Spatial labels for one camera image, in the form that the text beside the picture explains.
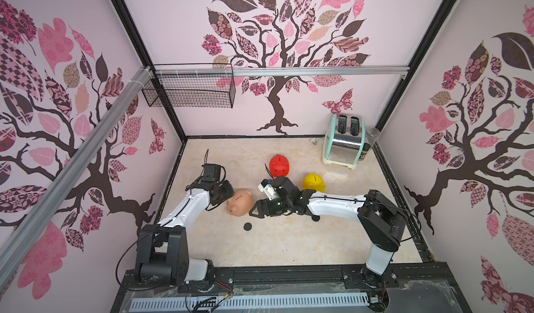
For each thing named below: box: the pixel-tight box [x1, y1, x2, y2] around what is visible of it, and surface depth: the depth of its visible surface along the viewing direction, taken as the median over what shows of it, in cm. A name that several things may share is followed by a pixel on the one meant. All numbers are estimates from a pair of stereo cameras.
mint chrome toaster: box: [321, 113, 366, 170], surface depth 101 cm
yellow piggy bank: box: [302, 172, 327, 193], surface depth 92 cm
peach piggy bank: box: [225, 189, 254, 218], surface depth 86 cm
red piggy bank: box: [269, 153, 290, 179], surface depth 99 cm
